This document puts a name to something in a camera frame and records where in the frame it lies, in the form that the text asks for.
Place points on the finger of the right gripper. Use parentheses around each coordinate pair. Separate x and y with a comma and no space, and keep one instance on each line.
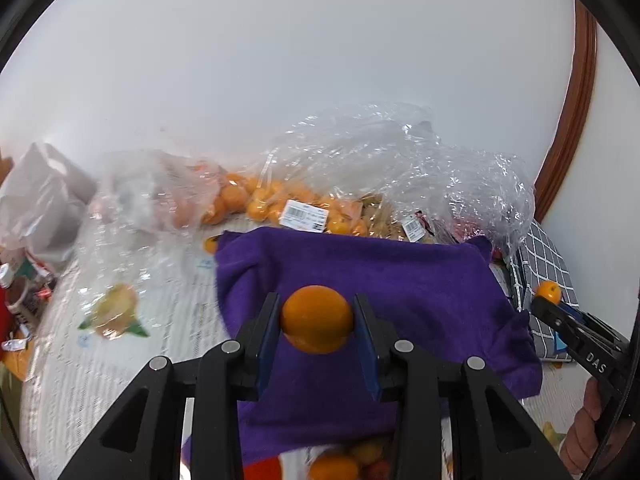
(556,319)
(572,312)

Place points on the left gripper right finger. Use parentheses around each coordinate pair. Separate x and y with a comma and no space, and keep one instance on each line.
(492,436)

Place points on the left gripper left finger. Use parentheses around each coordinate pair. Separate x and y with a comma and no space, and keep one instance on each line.
(139,436)

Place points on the small orange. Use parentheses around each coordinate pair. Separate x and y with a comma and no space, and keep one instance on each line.
(550,291)

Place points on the large orange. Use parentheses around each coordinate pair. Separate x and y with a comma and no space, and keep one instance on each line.
(334,466)

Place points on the person's right hand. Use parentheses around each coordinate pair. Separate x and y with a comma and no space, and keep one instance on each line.
(581,441)

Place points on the grey checked star cushion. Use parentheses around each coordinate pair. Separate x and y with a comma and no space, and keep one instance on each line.
(538,260)

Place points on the small red fruit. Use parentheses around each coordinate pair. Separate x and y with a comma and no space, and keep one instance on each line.
(379,470)

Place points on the small yellow-green fruit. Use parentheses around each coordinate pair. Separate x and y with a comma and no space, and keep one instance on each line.
(367,453)

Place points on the crumpled clear plastic bag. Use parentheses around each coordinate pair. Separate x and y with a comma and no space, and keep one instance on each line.
(391,151)

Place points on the clear bag of oranges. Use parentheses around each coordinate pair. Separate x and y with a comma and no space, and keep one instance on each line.
(156,192)

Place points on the white plastic bag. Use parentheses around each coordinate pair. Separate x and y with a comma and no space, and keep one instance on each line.
(44,200)

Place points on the brown wooden door frame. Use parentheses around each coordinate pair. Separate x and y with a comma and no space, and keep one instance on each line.
(574,113)

